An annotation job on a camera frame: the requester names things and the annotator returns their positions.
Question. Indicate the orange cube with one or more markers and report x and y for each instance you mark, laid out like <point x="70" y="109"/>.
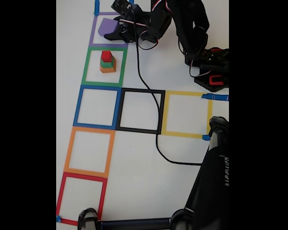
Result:
<point x="108" y="70"/>

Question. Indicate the small blue tape piece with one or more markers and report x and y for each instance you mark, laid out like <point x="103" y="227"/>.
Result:
<point x="58" y="218"/>
<point x="206" y="137"/>

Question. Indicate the long blue tape strip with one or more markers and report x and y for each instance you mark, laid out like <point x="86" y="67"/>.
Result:
<point x="218" y="97"/>

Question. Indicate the twisted blue tape strip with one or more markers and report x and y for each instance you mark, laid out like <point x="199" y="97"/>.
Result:
<point x="97" y="7"/>

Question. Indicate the small red cube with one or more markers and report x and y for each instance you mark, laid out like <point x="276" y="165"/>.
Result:
<point x="106" y="55"/>

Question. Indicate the green cube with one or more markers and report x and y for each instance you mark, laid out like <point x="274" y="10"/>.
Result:
<point x="108" y="64"/>

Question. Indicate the red square frame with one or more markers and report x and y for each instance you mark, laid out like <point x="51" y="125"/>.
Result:
<point x="60" y="198"/>

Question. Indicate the purple square block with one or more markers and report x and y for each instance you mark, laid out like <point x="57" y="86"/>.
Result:
<point x="106" y="26"/>

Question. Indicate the black tripod stand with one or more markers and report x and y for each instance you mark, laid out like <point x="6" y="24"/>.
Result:
<point x="206" y="191"/>

